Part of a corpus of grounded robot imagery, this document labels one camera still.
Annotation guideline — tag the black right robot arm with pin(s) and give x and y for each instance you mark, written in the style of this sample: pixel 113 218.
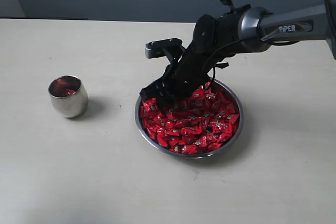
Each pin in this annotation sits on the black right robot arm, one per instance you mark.
pixel 242 30

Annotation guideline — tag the pile of red wrapped candies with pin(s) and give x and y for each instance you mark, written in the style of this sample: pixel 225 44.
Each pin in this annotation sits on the pile of red wrapped candies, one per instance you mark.
pixel 196 124

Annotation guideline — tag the shiny steel cup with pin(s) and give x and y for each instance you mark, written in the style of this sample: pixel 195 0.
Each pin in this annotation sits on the shiny steel cup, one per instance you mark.
pixel 74 105

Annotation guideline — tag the red candy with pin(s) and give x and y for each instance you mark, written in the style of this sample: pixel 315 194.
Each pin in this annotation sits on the red candy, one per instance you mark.
pixel 63 87

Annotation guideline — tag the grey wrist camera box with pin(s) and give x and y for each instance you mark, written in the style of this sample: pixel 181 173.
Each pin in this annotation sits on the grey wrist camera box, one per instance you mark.
pixel 155 49

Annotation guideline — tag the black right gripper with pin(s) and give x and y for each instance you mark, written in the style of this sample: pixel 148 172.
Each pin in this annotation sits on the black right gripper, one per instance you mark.
pixel 189 73

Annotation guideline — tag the round steel plate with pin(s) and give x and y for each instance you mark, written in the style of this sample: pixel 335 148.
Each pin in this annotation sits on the round steel plate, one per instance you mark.
pixel 216 86

